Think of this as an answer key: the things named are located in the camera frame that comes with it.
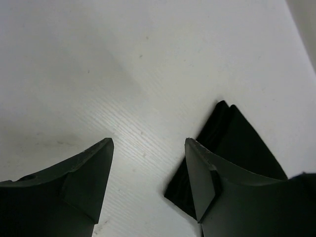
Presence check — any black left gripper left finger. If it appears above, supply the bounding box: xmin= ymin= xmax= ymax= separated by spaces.
xmin=0 ymin=138 xmax=114 ymax=237

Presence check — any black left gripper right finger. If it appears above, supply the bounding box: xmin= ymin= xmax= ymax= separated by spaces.
xmin=185 ymin=138 xmax=316 ymax=237

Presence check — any black tank top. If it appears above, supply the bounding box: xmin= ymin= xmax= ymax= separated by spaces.
xmin=164 ymin=101 xmax=287 ymax=218

